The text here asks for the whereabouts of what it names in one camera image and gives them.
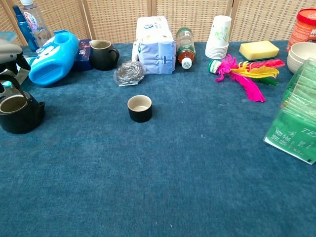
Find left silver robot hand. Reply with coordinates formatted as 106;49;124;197
0;39;32;94

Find black ceramic teapot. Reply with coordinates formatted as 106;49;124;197
0;74;46;135

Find clear container with teal lid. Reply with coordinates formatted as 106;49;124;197
0;31;20;46

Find blue plastic bottle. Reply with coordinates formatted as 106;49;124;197
12;5;40;52

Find clear plastic water bottle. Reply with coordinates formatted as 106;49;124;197
19;0;52;49

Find blue detergent bottle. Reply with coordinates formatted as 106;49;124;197
28;29;80;87

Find dark blue carton box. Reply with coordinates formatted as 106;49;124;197
73;39;92;72

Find rattan folding screen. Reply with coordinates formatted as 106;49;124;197
0;0;316;46

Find steel wool scrubber in wrap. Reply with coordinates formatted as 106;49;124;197
113;60;147;87

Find black ceramic teacup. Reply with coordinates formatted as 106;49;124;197
127;95;153;123

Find white blue tissue pack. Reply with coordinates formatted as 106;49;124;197
131;16;177;75

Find brown tea plastic bottle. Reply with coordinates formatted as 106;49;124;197
175;27;197;70

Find blue tablecloth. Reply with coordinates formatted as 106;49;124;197
0;40;316;237

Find stack of white paper cups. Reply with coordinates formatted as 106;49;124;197
205;15;232;60

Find colourful feather shuttlecock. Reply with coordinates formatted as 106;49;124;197
208;54;285;103

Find yellow green sponge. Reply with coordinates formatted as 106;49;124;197
238;40;280;62

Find beige bowl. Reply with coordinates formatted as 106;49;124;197
289;42;316;65
287;50;309;75

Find orange canister with red lid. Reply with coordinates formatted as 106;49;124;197
286;8;316;52

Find green tea bag packets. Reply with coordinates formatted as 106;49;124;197
263;58;316;165

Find black ceramic pitcher with handle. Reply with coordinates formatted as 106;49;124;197
89;40;120;72

